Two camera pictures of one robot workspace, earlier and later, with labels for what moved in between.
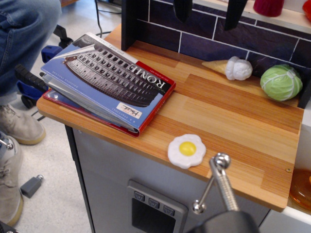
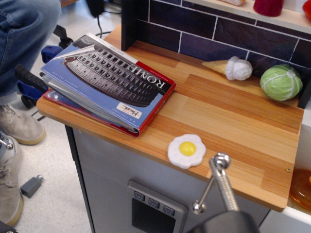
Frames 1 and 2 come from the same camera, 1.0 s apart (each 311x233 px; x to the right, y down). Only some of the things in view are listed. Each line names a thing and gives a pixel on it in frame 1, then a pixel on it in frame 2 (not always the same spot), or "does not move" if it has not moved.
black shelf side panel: (129, 23) does not move
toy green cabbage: (281, 82) does not move
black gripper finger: (235, 10) to (96, 7)
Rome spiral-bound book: (97, 79) does not move
